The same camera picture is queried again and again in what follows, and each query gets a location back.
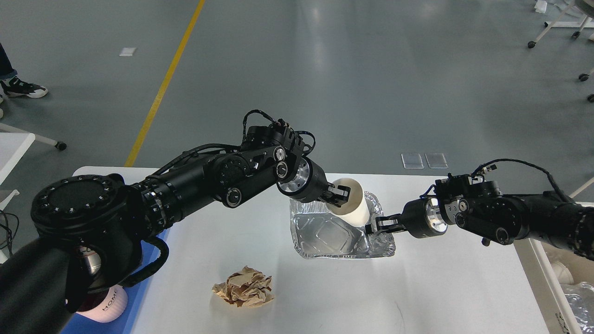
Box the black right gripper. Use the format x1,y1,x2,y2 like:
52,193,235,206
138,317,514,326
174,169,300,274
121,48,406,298
364,197,448,238

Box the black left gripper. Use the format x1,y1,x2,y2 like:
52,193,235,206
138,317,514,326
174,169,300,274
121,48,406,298
277,158,351,208

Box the white paper cup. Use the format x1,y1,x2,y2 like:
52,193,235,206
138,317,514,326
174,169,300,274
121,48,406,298
326,178,370,227

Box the aluminium foil tray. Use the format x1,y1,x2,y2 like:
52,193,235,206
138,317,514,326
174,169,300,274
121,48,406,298
289,192,396,259

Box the brown paper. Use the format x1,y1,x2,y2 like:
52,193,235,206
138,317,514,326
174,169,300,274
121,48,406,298
212,266,275,308

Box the pink ribbed mug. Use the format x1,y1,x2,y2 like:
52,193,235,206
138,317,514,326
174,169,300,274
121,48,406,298
77,285,128,323

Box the square stainless steel tin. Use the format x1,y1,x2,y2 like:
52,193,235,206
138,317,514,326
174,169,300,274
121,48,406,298
77,246,101,277

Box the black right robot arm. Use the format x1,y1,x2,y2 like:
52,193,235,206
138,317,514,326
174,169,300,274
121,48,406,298
364,158,594,260

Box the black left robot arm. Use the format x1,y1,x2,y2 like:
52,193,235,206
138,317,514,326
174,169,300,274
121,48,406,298
1,109,354,334

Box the clear floor plate left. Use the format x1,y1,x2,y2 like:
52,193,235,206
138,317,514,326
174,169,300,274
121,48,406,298
401,153,425,169

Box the clear floor plate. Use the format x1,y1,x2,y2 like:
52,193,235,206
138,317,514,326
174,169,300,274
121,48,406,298
401,153,425,169
425,153,448,169

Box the clear floor plate right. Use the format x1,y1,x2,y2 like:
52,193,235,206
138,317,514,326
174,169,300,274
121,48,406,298
425,153,448,169

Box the white plastic bin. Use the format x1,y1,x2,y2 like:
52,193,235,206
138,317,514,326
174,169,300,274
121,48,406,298
513,239,594,334

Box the white cup in bin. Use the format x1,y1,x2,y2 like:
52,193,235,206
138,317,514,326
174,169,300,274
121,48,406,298
551,261,575,285

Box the black chair caster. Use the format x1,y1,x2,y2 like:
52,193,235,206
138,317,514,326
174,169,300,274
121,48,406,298
578,68,594,103

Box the white paper scrap on floor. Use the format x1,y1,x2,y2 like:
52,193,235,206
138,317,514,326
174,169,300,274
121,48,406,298
119,47,136,57

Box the white side table left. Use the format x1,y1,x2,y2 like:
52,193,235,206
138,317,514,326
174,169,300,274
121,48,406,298
0,123,67,184

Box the person in dark jeans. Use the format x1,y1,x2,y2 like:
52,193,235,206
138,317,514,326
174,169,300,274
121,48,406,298
0,44,48,104

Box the white wheeled cart frame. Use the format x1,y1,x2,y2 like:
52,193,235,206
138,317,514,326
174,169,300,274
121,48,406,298
527,0,594,49

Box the black cables at left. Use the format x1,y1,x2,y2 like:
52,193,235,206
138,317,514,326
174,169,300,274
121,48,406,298
0,209,20,265

